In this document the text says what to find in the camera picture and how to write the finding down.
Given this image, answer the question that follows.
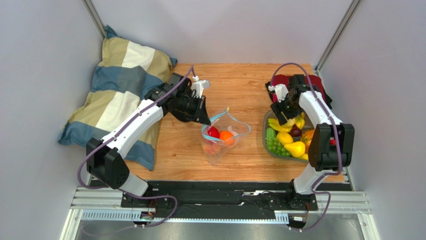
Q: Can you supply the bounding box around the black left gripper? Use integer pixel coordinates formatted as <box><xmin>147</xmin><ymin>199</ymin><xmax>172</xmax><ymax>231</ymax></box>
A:
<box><xmin>175</xmin><ymin>94</ymin><xmax>211</xmax><ymax>127</ymax></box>

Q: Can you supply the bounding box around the red tomato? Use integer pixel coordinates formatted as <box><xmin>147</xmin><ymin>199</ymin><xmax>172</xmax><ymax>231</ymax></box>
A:
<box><xmin>207</xmin><ymin>126</ymin><xmax>220</xmax><ymax>139</ymax></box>

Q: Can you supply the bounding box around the clear zip top bag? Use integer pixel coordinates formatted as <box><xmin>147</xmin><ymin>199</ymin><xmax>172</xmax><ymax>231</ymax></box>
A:
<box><xmin>200</xmin><ymin>107</ymin><xmax>252</xmax><ymax>166</ymax></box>

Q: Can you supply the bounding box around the orange fruit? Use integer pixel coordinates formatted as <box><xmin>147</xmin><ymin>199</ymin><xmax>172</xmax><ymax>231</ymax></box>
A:
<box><xmin>219</xmin><ymin>130</ymin><xmax>235</xmax><ymax>145</ymax></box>

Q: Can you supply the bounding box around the pink peach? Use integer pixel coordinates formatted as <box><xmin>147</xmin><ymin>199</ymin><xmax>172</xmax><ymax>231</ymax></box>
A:
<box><xmin>203</xmin><ymin>143</ymin><xmax>221</xmax><ymax>156</ymax></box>

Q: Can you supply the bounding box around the yellow lemon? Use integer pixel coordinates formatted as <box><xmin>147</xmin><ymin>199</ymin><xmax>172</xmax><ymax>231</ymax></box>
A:
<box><xmin>276</xmin><ymin>131</ymin><xmax>294</xmax><ymax>145</ymax></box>

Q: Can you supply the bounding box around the green grape bunch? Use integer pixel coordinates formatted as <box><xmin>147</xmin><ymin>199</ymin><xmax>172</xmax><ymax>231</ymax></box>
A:
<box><xmin>265</xmin><ymin>137</ymin><xmax>291</xmax><ymax>157</ymax></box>

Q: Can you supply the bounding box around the yellow pear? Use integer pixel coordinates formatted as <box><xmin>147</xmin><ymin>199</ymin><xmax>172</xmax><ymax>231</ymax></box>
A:
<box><xmin>283</xmin><ymin>141</ymin><xmax>306</xmax><ymax>158</ymax></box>

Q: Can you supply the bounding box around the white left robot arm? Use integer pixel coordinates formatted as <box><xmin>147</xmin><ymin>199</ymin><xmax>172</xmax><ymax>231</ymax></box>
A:
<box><xmin>85</xmin><ymin>73</ymin><xmax>211</xmax><ymax>197</ymax></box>

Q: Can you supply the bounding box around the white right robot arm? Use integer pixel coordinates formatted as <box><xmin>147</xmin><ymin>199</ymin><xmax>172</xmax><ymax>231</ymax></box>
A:
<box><xmin>265</xmin><ymin>74</ymin><xmax>355</xmax><ymax>195</ymax></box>

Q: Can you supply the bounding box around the green cucumber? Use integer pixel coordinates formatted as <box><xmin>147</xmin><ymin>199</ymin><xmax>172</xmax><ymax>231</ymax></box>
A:
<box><xmin>265</xmin><ymin>127</ymin><xmax>276</xmax><ymax>141</ymax></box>

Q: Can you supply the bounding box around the dark purple plum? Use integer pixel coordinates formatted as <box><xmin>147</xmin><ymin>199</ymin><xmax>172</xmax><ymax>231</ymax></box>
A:
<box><xmin>289</xmin><ymin>124</ymin><xmax>302</xmax><ymax>138</ymax></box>

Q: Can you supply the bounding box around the grey fruit tray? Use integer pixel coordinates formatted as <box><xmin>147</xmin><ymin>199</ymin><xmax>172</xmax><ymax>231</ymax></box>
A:
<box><xmin>262</xmin><ymin>111</ymin><xmax>314</xmax><ymax>162</ymax></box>

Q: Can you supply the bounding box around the orange pineapple toy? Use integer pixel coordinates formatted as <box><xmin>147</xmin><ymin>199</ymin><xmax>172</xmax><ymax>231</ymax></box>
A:
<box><xmin>300</xmin><ymin>129</ymin><xmax>315</xmax><ymax>147</ymax></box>

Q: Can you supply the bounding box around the folded red cloth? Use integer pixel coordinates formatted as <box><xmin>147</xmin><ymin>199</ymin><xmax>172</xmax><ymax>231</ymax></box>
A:
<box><xmin>265</xmin><ymin>74</ymin><xmax>333</xmax><ymax>110</ymax></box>

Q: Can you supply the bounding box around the yellow banana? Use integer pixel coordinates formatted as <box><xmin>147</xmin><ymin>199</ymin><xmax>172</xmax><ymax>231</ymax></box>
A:
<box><xmin>299</xmin><ymin>153</ymin><xmax>309</xmax><ymax>161</ymax></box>

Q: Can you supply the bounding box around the striped blue beige pillow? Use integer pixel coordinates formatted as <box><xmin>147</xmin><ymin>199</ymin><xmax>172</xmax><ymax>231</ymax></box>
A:
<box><xmin>58</xmin><ymin>25</ymin><xmax>178</xmax><ymax>172</ymax></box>

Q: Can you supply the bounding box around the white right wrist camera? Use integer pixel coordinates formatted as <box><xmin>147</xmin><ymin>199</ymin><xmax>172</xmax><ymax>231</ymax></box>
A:
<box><xmin>267</xmin><ymin>84</ymin><xmax>289</xmax><ymax>103</ymax></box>

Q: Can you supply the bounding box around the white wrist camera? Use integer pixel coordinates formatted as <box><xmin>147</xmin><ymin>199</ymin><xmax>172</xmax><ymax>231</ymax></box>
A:
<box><xmin>267</xmin><ymin>84</ymin><xmax>289</xmax><ymax>103</ymax></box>
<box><xmin>191</xmin><ymin>75</ymin><xmax>211</xmax><ymax>98</ymax></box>

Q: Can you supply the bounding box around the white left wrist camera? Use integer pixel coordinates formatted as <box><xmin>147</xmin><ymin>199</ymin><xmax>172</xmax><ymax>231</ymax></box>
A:
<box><xmin>191</xmin><ymin>75</ymin><xmax>211</xmax><ymax>98</ymax></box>

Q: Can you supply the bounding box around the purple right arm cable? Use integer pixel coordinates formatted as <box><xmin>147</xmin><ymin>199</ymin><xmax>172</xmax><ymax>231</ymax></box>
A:
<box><xmin>270</xmin><ymin>62</ymin><xmax>344</xmax><ymax>233</ymax></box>

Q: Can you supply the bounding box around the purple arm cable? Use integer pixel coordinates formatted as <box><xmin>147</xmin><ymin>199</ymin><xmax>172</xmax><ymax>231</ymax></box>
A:
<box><xmin>270</xmin><ymin>62</ymin><xmax>344</xmax><ymax>233</ymax></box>
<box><xmin>76</xmin><ymin>64</ymin><xmax>179</xmax><ymax>229</ymax></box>

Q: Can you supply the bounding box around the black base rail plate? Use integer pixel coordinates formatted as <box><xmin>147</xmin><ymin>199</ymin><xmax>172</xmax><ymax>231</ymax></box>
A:
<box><xmin>120</xmin><ymin>180</ymin><xmax>319</xmax><ymax>220</ymax></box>

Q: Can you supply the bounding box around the right aluminium frame post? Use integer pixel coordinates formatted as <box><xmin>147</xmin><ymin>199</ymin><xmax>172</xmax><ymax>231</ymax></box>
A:
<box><xmin>314</xmin><ymin>0</ymin><xmax>363</xmax><ymax>76</ymax></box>

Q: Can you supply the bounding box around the aluminium frame post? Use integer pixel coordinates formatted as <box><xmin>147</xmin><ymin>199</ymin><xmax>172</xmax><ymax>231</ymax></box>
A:
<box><xmin>82</xmin><ymin>0</ymin><xmax>106</xmax><ymax>40</ymax></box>
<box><xmin>314</xmin><ymin>0</ymin><xmax>363</xmax><ymax>76</ymax></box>

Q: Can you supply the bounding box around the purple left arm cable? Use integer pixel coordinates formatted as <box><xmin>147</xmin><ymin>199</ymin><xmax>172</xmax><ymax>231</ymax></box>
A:
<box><xmin>76</xmin><ymin>64</ymin><xmax>179</xmax><ymax>229</ymax></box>

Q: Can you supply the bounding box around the left aluminium frame post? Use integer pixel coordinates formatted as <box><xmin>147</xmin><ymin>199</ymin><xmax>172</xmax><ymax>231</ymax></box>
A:
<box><xmin>82</xmin><ymin>0</ymin><xmax>106</xmax><ymax>40</ymax></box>

